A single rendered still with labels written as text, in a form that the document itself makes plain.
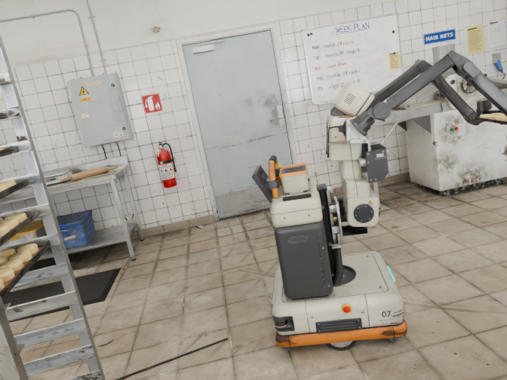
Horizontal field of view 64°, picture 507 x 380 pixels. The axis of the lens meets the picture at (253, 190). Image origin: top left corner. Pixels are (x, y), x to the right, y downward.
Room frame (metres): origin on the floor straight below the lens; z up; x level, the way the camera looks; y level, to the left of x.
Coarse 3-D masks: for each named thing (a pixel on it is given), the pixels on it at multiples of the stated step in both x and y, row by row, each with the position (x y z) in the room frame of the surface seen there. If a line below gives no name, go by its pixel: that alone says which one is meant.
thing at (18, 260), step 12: (0, 252) 1.06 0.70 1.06; (12, 252) 1.05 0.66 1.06; (24, 252) 1.01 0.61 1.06; (36, 252) 1.06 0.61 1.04; (0, 264) 0.98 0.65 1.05; (12, 264) 0.92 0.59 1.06; (24, 264) 0.97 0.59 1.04; (0, 276) 0.86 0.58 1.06; (12, 276) 0.88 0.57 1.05; (0, 288) 0.81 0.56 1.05
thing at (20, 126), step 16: (0, 48) 1.13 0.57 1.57; (0, 64) 1.13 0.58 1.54; (16, 96) 1.13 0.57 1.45; (16, 128) 1.13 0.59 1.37; (32, 144) 1.15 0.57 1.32; (32, 160) 1.13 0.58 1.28; (48, 192) 1.16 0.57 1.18; (48, 224) 1.13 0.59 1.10; (64, 256) 1.13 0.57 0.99; (64, 288) 1.12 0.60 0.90; (80, 304) 1.14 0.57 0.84; (80, 336) 1.12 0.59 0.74; (96, 352) 1.15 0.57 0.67; (96, 368) 1.13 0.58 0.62
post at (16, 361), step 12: (0, 300) 0.71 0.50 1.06; (0, 312) 0.70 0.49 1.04; (0, 324) 0.68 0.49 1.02; (0, 336) 0.68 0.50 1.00; (12, 336) 0.71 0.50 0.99; (0, 348) 0.68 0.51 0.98; (12, 348) 0.69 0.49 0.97; (0, 360) 0.68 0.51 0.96; (12, 360) 0.68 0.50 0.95; (0, 372) 0.68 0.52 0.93; (12, 372) 0.68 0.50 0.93; (24, 372) 0.71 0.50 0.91
